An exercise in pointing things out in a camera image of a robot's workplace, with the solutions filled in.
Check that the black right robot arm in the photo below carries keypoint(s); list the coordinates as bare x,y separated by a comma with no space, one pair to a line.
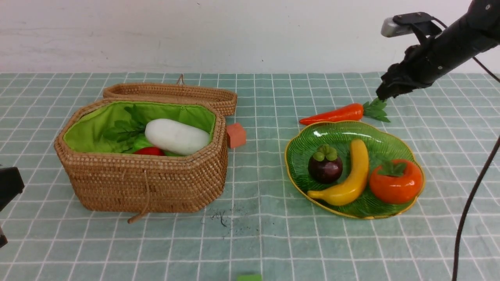
439,51

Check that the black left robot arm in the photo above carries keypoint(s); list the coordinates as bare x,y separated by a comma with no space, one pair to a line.
11,184

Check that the orange toy carrot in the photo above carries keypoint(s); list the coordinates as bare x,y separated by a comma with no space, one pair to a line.
352,112

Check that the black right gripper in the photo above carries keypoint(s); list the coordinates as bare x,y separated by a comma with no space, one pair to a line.
416,71

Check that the orange toy persimmon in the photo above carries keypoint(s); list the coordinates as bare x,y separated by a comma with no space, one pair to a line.
396,181

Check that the green foam cube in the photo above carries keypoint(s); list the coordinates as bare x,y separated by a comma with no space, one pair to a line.
249,277

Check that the orange foam cube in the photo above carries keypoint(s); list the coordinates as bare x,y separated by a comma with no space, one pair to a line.
236,135

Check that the purple toy mangosteen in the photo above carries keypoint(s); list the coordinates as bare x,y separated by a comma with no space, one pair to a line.
325,165

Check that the green toy bitter gourd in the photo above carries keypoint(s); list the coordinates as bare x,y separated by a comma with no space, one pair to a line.
141,142

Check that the woven basket lid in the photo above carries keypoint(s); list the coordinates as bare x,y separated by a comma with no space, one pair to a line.
223,100

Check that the white toy radish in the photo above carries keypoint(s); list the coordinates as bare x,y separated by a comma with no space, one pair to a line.
163,134

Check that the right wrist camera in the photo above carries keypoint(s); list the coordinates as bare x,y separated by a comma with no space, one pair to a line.
418,23

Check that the red toy bell pepper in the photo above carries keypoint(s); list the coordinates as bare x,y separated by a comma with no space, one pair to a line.
151,150

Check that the green checkered tablecloth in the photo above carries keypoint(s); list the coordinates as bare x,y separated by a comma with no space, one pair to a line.
261,224

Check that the woven wicker basket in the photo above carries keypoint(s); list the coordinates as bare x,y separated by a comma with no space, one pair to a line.
107,177

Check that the yellow toy banana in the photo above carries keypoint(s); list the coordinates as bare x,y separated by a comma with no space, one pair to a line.
353,186

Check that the green leaf glass plate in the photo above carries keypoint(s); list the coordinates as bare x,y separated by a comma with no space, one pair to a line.
381,147

